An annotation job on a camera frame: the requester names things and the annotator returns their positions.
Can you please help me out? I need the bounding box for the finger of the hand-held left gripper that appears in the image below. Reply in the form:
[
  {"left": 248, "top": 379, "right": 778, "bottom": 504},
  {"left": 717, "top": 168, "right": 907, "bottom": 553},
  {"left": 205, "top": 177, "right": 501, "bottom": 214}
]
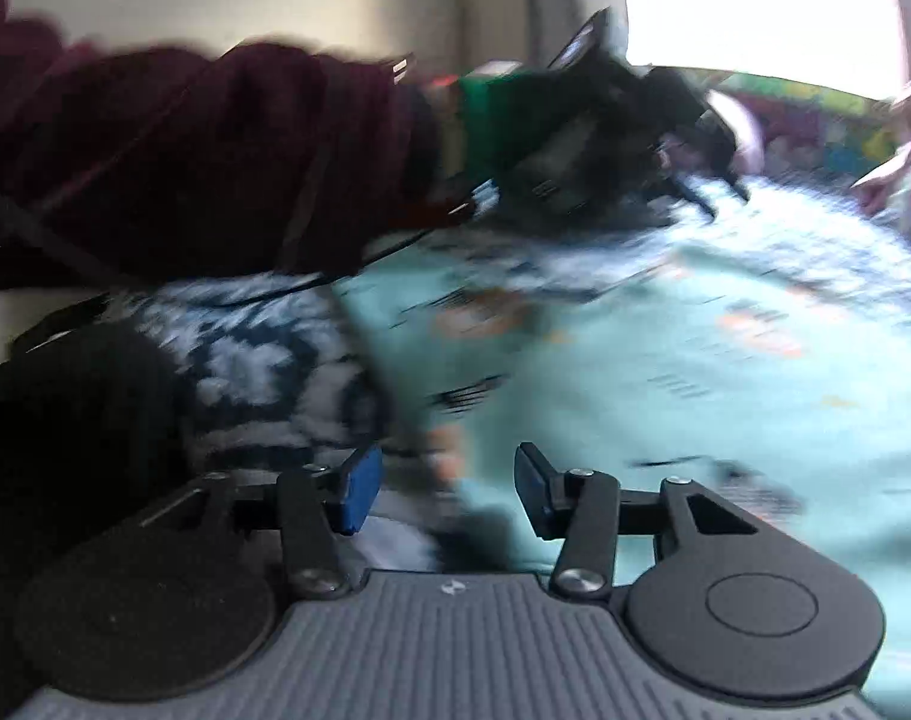
[
  {"left": 654, "top": 165, "right": 718, "bottom": 222},
  {"left": 687, "top": 112, "right": 752, "bottom": 200}
]

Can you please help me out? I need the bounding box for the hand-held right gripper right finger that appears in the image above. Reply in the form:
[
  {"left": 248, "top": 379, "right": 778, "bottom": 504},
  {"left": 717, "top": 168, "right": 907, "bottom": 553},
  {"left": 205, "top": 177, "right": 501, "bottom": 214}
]
[{"left": 515, "top": 442, "right": 801, "bottom": 602}]

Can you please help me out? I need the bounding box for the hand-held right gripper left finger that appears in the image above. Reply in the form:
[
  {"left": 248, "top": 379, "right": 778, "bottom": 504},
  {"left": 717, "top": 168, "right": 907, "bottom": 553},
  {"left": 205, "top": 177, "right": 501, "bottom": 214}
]
[{"left": 136, "top": 444, "right": 385, "bottom": 602}]

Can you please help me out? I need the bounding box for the teal animal print shirt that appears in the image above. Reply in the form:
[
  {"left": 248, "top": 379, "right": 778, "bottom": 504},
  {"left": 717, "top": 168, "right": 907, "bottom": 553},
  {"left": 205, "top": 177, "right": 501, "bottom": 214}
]
[{"left": 335, "top": 240, "right": 911, "bottom": 720}]

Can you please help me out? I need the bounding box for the person's left forearm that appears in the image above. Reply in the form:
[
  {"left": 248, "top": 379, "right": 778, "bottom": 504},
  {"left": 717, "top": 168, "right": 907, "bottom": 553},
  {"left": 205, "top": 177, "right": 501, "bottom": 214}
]
[{"left": 0, "top": 0, "right": 460, "bottom": 293}]

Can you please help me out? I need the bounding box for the person's left hand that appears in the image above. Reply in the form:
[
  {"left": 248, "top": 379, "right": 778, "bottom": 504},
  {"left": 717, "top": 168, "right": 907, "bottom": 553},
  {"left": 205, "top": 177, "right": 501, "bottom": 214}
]
[{"left": 455, "top": 67, "right": 576, "bottom": 188}]

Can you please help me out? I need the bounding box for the colourful alphabet play mat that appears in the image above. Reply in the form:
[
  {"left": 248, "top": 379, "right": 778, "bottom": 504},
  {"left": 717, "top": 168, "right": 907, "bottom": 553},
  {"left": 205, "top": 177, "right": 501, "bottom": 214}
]
[{"left": 687, "top": 67, "right": 906, "bottom": 185}]

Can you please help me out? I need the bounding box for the blue white patterned quilt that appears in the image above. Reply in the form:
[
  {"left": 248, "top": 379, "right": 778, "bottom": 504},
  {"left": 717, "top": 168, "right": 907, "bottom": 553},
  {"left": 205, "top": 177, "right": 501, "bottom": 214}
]
[{"left": 114, "top": 172, "right": 911, "bottom": 571}]

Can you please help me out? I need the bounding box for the cream pink comforter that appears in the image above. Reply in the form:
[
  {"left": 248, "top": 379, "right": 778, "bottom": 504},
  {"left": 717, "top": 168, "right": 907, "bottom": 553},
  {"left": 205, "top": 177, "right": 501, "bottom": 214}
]
[{"left": 851, "top": 64, "right": 911, "bottom": 241}]

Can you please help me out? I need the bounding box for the black cable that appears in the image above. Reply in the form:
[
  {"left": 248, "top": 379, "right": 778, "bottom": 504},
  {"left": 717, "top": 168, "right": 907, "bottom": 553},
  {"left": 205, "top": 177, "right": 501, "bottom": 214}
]
[{"left": 118, "top": 229, "right": 434, "bottom": 310}]

